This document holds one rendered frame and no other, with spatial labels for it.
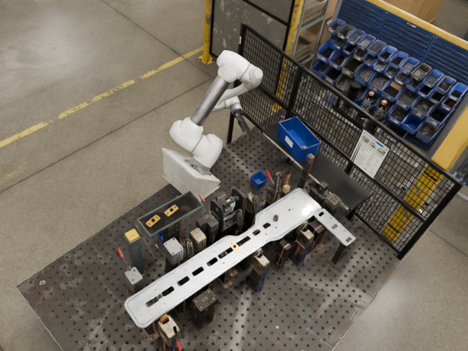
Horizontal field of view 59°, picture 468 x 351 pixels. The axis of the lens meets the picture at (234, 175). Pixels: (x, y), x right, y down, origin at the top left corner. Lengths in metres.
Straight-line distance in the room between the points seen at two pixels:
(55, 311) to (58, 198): 1.57
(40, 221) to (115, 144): 1.08
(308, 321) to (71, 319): 1.42
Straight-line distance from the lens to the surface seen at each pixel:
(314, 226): 2.76
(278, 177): 2.68
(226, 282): 2.76
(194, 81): 5.24
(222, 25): 5.11
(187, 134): 2.94
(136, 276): 2.40
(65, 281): 2.87
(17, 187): 4.33
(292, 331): 2.72
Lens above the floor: 3.20
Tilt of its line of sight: 50 degrees down
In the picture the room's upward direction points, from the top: 9 degrees clockwise
